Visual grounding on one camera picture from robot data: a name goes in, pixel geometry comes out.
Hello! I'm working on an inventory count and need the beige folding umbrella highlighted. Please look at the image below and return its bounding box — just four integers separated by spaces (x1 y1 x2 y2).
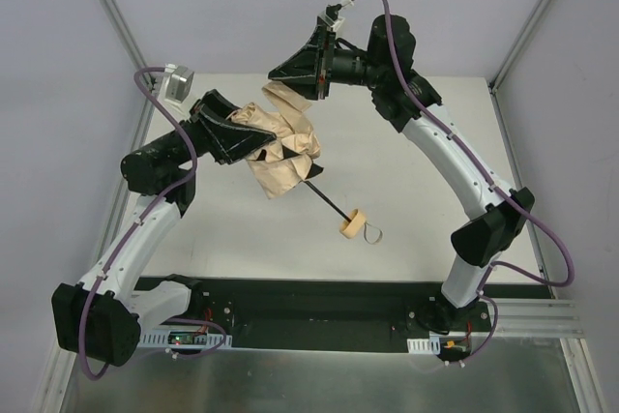
228 81 384 245

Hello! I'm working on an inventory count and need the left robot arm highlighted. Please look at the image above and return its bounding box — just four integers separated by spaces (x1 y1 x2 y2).
51 90 277 367

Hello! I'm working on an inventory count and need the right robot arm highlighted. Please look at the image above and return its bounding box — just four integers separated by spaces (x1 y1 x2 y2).
268 15 535 335

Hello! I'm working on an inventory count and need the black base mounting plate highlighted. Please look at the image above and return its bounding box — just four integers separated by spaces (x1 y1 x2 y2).
170 278 491 353

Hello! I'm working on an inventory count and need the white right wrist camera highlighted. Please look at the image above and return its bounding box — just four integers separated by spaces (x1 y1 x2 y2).
317 0 354 33

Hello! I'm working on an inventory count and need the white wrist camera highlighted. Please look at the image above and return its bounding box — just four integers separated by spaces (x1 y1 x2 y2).
160 64 194 114
317 0 354 33

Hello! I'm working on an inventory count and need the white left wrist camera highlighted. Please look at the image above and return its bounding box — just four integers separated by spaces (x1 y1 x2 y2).
160 64 194 114

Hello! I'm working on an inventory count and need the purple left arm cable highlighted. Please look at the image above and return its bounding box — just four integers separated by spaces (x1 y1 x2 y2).
79 66 199 381

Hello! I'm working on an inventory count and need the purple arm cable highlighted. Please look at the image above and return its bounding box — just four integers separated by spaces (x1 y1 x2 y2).
79 66 199 381
350 0 576 366

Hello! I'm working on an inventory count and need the left aluminium frame post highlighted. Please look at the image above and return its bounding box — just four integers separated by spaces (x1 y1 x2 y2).
98 0 148 72

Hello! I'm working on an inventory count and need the aluminium frame post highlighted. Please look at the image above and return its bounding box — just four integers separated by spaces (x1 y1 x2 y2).
488 0 555 96
98 0 148 72

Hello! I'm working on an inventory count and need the left white cable duct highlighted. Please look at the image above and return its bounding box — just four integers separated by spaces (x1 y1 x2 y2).
137 330 232 350

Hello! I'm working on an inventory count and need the white cable duct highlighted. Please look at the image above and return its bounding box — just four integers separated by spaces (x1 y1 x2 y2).
137 330 232 350
406 338 441 356

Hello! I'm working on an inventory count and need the right aluminium frame post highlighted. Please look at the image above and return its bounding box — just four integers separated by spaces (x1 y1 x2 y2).
488 0 555 96

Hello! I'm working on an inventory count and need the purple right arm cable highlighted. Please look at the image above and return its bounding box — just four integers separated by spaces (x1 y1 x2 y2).
350 0 576 366

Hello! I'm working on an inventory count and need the right white cable duct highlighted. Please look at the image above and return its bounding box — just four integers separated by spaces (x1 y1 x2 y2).
406 338 441 356

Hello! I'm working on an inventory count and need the aluminium front rail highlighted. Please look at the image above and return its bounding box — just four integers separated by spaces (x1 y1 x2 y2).
496 298 584 339

